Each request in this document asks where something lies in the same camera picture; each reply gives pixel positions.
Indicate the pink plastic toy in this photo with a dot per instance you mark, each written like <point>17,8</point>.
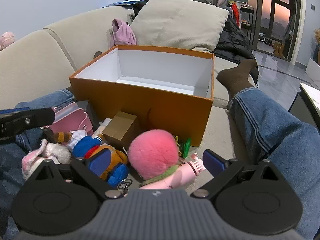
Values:
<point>180,176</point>

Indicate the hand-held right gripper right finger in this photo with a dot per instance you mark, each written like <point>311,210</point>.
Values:
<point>212,162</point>

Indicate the pink purple garment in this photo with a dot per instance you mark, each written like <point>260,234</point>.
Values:
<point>122,35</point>

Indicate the sliding glass door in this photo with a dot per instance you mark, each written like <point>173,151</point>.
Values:
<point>255,17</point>

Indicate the red hanging item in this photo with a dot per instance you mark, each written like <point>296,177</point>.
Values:
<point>235,13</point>

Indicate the pink fluffy ball plush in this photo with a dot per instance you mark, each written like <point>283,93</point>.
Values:
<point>152,152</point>

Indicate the white tube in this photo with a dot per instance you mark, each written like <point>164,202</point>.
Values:
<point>102,127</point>

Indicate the blue and orange plush doll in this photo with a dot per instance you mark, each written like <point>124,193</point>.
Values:
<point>117,172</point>

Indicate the person's left leg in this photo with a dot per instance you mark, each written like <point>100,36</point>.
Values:
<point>10,160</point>

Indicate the blue folder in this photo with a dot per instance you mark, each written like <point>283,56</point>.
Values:
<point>120,3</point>

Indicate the orange cardboard box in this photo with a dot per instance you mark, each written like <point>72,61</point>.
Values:
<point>150,100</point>

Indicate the beige cushion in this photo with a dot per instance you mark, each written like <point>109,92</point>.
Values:
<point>175,22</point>

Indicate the white top coffee table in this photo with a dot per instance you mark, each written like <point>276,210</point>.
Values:
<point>308,105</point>

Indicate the person's leg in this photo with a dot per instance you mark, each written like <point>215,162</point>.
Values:
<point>270,130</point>
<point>10,160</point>

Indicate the pink fluffy item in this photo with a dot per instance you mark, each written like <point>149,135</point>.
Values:
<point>6,41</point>

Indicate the beige sofa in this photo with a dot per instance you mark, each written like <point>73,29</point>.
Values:
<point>32,62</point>

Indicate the small brown cardboard box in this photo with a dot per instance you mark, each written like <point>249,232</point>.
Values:
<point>120,130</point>

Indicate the white cabinet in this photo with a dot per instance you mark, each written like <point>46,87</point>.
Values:
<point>313,70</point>

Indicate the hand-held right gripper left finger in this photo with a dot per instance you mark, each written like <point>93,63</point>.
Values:
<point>100,165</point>

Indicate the person's right leg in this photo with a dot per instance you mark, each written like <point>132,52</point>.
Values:
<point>270,130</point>

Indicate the black puffer jacket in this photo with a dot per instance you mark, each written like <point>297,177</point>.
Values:
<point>232,45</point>

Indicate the white and pink bunny plush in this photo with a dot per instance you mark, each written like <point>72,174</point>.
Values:
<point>55,152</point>

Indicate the pink case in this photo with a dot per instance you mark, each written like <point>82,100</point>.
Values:
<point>75,120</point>

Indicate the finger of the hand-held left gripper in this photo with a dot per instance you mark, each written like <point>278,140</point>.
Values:
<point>30,118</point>

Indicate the brown striped plush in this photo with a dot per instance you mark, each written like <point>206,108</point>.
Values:
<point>61,137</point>

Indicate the green plastic toy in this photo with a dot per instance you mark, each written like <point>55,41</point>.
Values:
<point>186,146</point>

